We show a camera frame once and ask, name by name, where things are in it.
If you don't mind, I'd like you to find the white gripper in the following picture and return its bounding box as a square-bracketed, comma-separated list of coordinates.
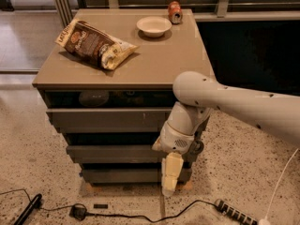
[152, 122, 203, 197]

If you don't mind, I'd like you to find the grey drawer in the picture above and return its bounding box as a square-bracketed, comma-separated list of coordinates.
[46, 108, 171, 133]
[79, 168, 193, 184]
[65, 143, 201, 164]

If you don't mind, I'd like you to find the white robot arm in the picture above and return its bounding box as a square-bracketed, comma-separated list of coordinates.
[153, 71, 300, 197]

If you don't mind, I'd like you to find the grey top drawer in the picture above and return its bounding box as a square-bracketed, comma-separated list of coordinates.
[46, 108, 171, 133]

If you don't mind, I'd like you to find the grey three-drawer cabinet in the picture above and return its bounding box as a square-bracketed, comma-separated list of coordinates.
[33, 9, 212, 171]

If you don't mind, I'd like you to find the grey bottom drawer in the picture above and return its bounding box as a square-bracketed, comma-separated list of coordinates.
[79, 168, 193, 184]

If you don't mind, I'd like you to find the grey round object in drawer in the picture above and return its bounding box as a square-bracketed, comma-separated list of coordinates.
[79, 90, 110, 107]

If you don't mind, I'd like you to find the small black floor block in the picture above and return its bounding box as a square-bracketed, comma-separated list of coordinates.
[93, 203, 108, 209]

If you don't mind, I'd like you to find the black power strip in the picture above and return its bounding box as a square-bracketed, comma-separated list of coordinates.
[215, 199, 258, 225]

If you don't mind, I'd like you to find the white bowl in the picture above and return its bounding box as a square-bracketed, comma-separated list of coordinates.
[137, 16, 172, 38]

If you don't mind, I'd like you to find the orange soda can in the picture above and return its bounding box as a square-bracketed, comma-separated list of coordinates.
[168, 1, 183, 24]

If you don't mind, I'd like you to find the brown chip bag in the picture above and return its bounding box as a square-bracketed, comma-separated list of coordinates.
[55, 19, 138, 70]

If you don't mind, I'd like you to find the black bar on floor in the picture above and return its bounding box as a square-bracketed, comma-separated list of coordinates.
[13, 193, 42, 225]

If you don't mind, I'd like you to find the black cable with adapter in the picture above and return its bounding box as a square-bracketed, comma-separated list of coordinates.
[0, 188, 218, 224]

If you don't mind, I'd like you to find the white power cable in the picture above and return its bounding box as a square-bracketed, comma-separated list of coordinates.
[258, 147, 300, 225]

